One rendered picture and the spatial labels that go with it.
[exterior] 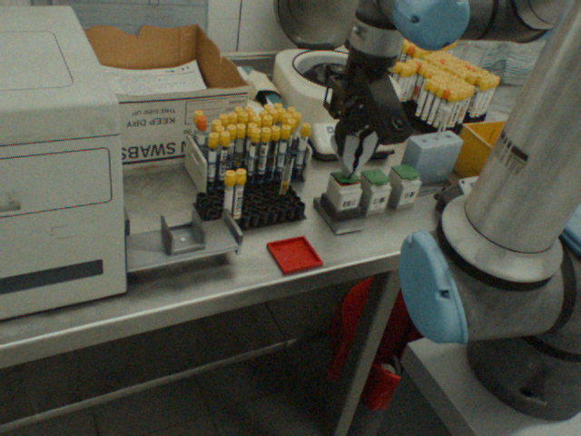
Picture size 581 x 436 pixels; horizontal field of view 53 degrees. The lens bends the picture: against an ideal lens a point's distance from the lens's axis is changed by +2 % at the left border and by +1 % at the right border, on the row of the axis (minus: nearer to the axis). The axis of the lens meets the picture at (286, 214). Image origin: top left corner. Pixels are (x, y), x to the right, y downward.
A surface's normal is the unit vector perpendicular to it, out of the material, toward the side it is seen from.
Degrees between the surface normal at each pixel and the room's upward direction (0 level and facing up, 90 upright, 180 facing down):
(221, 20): 90
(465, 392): 1
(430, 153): 90
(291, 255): 0
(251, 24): 90
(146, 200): 0
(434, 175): 90
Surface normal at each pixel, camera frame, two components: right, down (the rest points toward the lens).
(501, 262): -0.16, -0.07
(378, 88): 0.36, -0.37
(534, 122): -0.85, 0.25
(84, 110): 0.43, 0.59
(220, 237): 0.15, -0.78
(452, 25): 0.22, 0.62
